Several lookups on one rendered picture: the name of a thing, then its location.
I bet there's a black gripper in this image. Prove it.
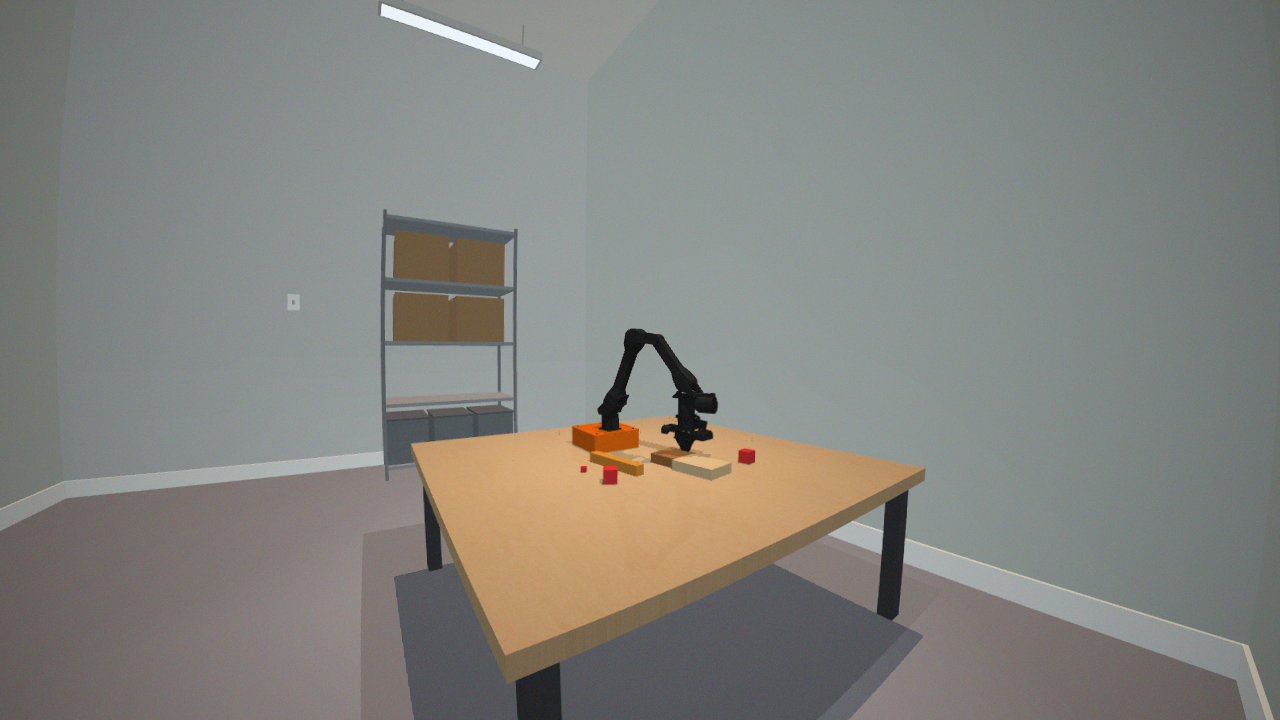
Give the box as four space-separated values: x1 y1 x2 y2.
660 413 713 451

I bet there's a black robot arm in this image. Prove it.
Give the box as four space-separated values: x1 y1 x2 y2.
596 328 718 432

